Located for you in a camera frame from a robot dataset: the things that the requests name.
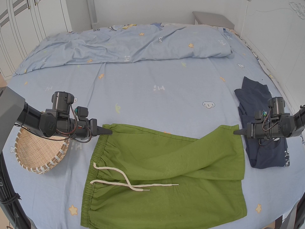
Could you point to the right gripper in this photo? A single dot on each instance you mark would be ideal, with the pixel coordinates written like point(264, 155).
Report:
point(259, 130)

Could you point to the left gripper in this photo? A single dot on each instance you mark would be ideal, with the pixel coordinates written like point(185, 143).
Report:
point(83, 129)

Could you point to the green shorts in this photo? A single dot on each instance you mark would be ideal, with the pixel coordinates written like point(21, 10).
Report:
point(166, 199)

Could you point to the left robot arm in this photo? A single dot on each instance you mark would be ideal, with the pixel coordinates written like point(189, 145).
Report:
point(31, 118)

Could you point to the round woven basket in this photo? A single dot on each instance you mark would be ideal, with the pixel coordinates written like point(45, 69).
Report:
point(35, 151)

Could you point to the dark blue T-shirt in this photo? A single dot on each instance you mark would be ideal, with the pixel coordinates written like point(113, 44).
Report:
point(255, 96)

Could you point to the pale blue quilt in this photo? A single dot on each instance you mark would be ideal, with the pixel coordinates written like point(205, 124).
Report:
point(143, 46)

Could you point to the white wardrobe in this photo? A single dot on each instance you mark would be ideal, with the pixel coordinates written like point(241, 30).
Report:
point(19, 32)

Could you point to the grey bedside table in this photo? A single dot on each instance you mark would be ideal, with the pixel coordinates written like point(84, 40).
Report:
point(212, 19)

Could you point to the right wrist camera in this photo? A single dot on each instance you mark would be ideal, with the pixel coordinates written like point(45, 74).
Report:
point(259, 115)

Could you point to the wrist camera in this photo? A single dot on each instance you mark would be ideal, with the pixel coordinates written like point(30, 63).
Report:
point(259, 115)
point(82, 112)

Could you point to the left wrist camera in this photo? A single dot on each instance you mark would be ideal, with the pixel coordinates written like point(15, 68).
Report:
point(82, 112)

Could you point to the white wall pipe cover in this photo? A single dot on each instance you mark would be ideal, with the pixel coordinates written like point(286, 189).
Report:
point(91, 8)

